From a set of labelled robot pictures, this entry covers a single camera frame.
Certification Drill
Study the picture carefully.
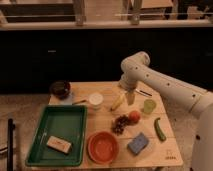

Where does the yellow banana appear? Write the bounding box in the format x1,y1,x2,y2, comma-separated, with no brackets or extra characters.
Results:
110,93,125,111

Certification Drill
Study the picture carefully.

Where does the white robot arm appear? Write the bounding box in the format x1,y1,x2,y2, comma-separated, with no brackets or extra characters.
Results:
119,51,213,171

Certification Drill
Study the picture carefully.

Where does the red bowl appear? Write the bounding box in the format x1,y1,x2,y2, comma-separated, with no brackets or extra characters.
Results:
87,131,119,164

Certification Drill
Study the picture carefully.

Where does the dark brown bowl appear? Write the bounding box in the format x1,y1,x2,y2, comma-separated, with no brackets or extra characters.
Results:
50,81,70,99

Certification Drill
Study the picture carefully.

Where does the green translucent cup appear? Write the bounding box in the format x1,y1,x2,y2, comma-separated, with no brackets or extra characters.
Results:
143,99,156,115

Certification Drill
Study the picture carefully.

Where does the red apple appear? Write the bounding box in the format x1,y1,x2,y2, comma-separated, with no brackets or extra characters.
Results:
128,110,141,124

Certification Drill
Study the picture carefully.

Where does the dark grape bunch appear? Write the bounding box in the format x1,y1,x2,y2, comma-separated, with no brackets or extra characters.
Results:
112,115,130,135

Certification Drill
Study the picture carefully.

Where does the white cup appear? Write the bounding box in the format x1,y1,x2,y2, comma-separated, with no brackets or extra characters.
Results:
88,93,104,109

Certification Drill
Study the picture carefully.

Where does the blue sponge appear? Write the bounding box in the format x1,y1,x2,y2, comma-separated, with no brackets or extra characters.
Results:
127,133,149,155

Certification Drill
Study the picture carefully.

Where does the small wooden spoon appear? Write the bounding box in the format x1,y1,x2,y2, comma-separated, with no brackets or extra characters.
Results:
72,99,87,105

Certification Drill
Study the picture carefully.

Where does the green cucumber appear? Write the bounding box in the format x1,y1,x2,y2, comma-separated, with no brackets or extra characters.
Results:
154,117,166,142

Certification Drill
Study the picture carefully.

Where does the green plastic tray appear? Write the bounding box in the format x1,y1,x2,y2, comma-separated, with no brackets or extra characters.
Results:
26,105,87,167

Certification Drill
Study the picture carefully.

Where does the tan sponge block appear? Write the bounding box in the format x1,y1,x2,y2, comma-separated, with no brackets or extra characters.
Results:
47,136,72,154

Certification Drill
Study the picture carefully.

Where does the black stand post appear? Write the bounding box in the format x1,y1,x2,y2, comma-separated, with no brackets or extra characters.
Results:
7,118,15,171

